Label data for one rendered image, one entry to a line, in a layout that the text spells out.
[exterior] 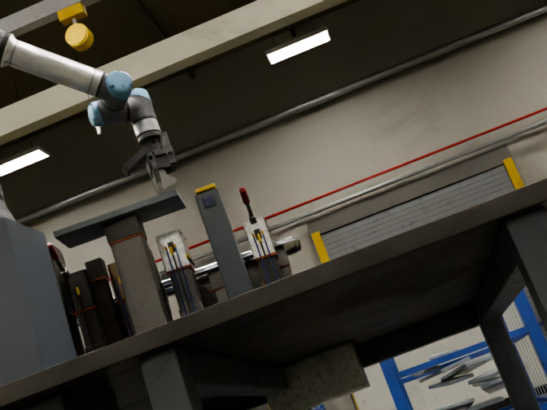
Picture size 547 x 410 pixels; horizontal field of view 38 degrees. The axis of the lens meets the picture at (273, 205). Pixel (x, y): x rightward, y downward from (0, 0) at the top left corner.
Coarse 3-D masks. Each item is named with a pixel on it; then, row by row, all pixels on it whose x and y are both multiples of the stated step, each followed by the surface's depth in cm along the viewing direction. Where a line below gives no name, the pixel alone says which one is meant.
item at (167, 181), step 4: (160, 172) 232; (164, 172) 232; (160, 176) 232; (164, 176) 232; (164, 180) 231; (168, 180) 232; (172, 180) 232; (176, 180) 232; (156, 184) 230; (160, 184) 230; (164, 184) 231; (168, 184) 231; (172, 184) 231; (160, 188) 230; (164, 188) 230; (160, 192) 230
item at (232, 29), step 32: (288, 0) 587; (320, 0) 582; (192, 32) 597; (224, 32) 591; (256, 32) 591; (128, 64) 601; (160, 64) 596; (192, 64) 605; (32, 96) 611; (64, 96) 606; (0, 128) 610; (32, 128) 613
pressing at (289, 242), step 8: (280, 240) 251; (288, 240) 250; (296, 240) 255; (288, 248) 264; (296, 248) 266; (248, 256) 256; (216, 264) 250; (200, 272) 249; (208, 272) 257; (168, 280) 249; (200, 280) 264; (208, 280) 266; (168, 288) 260; (168, 296) 267; (80, 328) 266
